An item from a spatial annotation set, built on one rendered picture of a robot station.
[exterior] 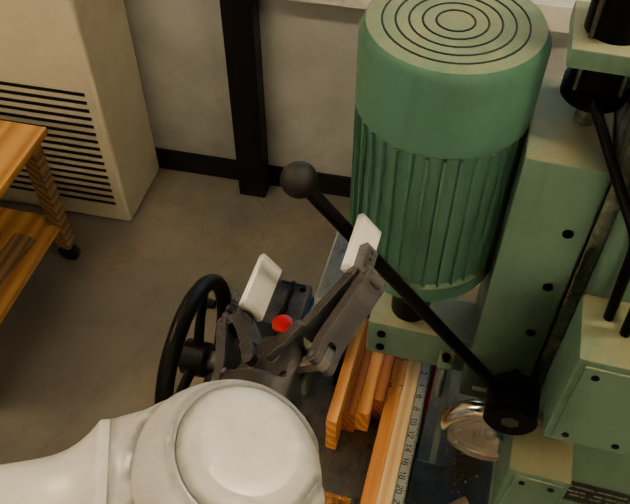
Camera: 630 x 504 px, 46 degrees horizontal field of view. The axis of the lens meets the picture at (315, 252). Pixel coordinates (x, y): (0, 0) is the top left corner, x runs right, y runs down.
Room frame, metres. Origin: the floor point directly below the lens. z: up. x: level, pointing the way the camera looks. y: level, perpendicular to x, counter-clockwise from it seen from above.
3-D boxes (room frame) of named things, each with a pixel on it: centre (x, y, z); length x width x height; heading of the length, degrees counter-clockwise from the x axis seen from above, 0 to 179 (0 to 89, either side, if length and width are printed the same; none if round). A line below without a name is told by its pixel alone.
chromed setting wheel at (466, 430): (0.45, -0.22, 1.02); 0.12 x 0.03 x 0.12; 74
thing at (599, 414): (0.40, -0.29, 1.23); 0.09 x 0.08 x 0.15; 74
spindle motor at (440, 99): (0.60, -0.13, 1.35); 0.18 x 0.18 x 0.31
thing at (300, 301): (0.65, 0.06, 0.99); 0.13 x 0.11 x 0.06; 164
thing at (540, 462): (0.40, -0.26, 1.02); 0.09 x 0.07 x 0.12; 164
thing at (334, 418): (0.58, -0.05, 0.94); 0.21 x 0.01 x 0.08; 164
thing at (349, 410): (0.60, -0.07, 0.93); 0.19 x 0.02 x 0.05; 164
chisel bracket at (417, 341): (0.59, -0.15, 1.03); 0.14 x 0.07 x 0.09; 74
